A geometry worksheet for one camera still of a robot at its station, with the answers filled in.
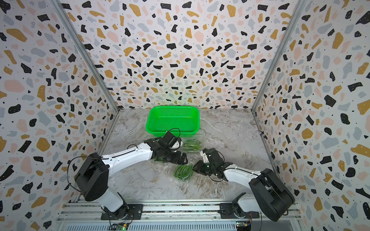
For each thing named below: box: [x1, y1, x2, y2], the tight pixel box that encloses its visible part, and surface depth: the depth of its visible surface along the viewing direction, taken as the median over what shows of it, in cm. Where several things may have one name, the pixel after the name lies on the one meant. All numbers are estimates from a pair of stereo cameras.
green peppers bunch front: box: [174, 164, 194, 181], surface depth 89 cm
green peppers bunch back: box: [183, 139, 202, 153], surface depth 98 cm
